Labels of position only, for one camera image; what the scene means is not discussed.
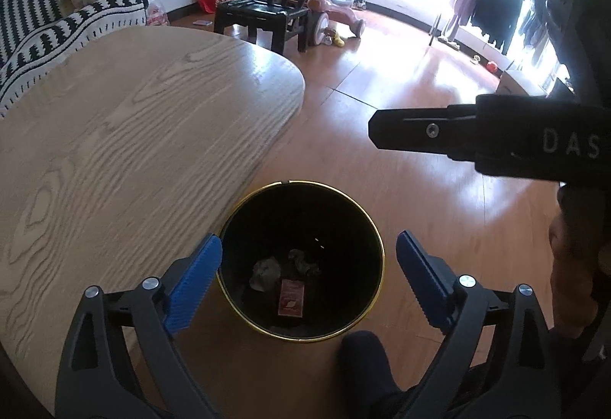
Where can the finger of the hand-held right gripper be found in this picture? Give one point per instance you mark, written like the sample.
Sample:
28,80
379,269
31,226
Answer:
410,130

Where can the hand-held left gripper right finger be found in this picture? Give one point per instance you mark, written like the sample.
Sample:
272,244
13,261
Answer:
425,280

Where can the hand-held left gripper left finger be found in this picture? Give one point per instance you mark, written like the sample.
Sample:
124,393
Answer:
195,285

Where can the black bin with gold rim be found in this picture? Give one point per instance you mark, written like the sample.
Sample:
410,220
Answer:
334,228

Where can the person's right hand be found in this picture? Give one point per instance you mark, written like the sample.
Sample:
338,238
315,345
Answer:
570,280

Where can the cardboard box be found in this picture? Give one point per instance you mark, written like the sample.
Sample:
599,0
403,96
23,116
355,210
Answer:
520,82

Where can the crumpled grey paper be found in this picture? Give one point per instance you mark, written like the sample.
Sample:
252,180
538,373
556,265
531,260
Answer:
267,273

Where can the small red box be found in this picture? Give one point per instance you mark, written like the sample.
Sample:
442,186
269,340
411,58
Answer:
291,299

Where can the person's foot in dark sock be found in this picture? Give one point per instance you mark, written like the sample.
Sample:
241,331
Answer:
363,366

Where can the dark crumpled wrapper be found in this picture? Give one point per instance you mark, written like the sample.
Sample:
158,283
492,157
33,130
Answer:
303,262

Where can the yellow toy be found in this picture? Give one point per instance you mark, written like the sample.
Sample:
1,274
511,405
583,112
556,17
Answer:
336,39

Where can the black hanging jacket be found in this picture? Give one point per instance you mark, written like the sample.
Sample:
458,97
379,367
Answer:
499,8

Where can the pink printed plastic bag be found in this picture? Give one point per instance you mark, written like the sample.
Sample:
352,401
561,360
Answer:
157,13

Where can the black white patterned sofa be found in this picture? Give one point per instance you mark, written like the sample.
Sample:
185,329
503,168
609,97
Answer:
47,42

